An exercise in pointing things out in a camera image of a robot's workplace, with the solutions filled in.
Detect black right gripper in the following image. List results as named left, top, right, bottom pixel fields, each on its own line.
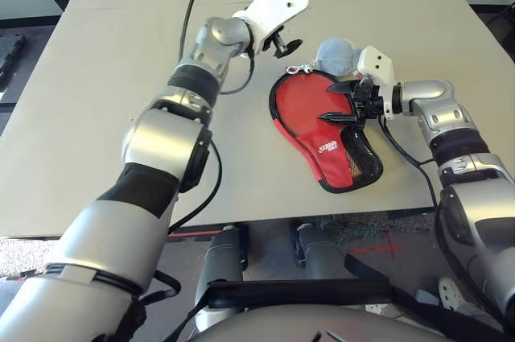
left=317, top=80, right=385, bottom=128

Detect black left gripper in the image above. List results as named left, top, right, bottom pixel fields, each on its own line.
left=257, top=29, right=304, bottom=60

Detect grey fluffy pom-pom zipper pull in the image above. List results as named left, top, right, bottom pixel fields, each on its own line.
left=284, top=36, right=365, bottom=79

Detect red black paddle case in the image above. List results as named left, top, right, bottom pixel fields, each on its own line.
left=268, top=69, right=385, bottom=196

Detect grey speckled floor mat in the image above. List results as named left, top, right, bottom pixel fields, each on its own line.
left=315, top=212, right=442, bottom=249

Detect grey robot right leg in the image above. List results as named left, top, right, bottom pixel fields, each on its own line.
left=295, top=222, right=356, bottom=281

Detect grey robot leg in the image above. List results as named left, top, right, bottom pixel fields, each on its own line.
left=295, top=222, right=356, bottom=281
left=195, top=222, right=251, bottom=311

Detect black harness bar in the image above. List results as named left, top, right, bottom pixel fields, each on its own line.
left=206, top=277, right=398, bottom=311

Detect grey robot left leg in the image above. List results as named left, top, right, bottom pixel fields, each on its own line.
left=195, top=222, right=251, bottom=311

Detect grey robot torso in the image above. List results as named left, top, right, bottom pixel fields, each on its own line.
left=192, top=303, right=443, bottom=342

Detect black foam floor mats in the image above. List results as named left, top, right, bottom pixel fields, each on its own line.
left=0, top=33, right=27, bottom=88

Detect pale speckled floor mat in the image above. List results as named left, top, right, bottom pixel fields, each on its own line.
left=0, top=237, right=62, bottom=279

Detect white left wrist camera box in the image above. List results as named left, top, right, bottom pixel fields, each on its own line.
left=232, top=0, right=311, bottom=52

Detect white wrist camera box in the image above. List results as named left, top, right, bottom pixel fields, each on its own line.
left=232, top=0, right=311, bottom=52
left=355, top=45, right=398, bottom=122

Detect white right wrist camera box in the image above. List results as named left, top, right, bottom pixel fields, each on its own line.
left=355, top=45, right=398, bottom=122

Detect black harness strap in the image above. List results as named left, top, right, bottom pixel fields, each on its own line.
left=343, top=253, right=515, bottom=342
left=172, top=304, right=212, bottom=342

